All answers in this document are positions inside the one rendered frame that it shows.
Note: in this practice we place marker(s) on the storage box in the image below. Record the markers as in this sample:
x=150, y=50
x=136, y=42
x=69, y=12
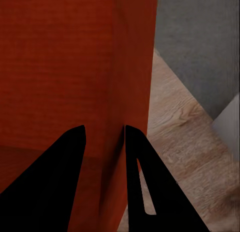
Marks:
x=67, y=63

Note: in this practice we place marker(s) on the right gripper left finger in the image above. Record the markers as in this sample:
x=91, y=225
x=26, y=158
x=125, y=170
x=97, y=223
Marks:
x=41, y=198

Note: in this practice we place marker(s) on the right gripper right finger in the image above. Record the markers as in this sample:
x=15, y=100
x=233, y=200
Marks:
x=174, y=212

